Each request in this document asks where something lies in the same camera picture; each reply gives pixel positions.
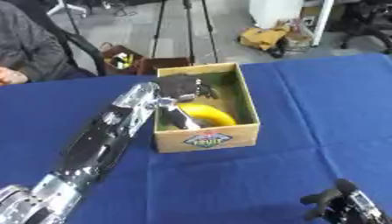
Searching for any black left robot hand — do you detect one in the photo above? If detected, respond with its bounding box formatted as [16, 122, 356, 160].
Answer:
[150, 74, 224, 131]

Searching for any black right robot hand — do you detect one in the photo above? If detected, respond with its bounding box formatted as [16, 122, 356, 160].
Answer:
[298, 178, 392, 224]

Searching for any yellow toy banana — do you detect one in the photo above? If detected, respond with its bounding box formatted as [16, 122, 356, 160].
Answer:
[176, 102, 239, 128]

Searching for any tan cardboard box green inside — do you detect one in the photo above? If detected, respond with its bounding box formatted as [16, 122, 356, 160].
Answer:
[151, 61, 263, 154]

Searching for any brown open bag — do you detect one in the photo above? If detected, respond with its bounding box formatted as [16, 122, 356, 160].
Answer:
[99, 42, 193, 76]

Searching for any black tripod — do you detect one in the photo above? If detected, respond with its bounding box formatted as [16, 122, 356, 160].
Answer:
[150, 0, 221, 66]

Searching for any black office chair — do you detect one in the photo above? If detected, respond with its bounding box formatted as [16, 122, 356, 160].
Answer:
[7, 0, 108, 77]

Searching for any white cabinet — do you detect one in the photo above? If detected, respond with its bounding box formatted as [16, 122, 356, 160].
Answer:
[248, 0, 337, 47]

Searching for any white chair base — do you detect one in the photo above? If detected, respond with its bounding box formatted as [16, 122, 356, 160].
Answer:
[44, 0, 89, 19]

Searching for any person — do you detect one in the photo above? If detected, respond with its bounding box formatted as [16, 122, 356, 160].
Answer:
[0, 0, 98, 87]

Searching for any person's hand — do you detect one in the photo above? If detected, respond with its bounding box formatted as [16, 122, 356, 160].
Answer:
[0, 66, 31, 87]

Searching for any black chair base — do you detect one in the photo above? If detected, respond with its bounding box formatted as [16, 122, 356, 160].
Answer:
[338, 0, 392, 54]

